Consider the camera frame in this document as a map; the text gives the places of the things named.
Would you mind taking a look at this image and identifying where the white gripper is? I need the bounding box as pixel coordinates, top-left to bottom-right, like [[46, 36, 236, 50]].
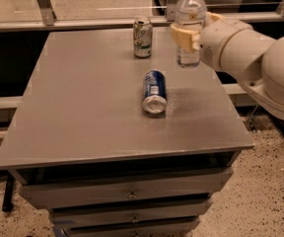
[[171, 12, 275, 83]]

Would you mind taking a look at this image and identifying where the clear plastic water bottle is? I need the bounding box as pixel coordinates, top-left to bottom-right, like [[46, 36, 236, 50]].
[[176, 0, 207, 67]]

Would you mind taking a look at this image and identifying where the blue pepsi can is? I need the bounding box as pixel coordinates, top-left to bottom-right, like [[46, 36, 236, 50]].
[[142, 70, 168, 115]]

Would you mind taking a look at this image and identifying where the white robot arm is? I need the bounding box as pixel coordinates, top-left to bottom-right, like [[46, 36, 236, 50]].
[[171, 13, 284, 120]]

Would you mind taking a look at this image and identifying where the green 7up can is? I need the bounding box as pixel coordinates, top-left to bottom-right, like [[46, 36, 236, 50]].
[[133, 17, 153, 58]]

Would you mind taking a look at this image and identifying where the grey drawer cabinet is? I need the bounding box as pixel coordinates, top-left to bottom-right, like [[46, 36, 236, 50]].
[[0, 26, 255, 237]]

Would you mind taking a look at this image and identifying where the bottom grey drawer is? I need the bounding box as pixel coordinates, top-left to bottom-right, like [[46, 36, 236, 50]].
[[66, 217, 198, 237]]

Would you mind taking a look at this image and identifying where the grey drawer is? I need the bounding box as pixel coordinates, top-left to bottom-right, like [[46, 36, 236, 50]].
[[66, 217, 198, 237], [19, 167, 233, 209], [50, 199, 212, 228]]

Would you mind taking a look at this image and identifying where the top grey drawer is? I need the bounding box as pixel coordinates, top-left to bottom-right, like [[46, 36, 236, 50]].
[[19, 167, 233, 209]]

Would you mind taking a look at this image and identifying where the middle grey drawer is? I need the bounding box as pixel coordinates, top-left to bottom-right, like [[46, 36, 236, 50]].
[[50, 199, 212, 228]]

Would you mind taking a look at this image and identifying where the metal railing frame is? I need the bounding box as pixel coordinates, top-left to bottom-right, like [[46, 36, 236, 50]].
[[0, 0, 284, 130]]

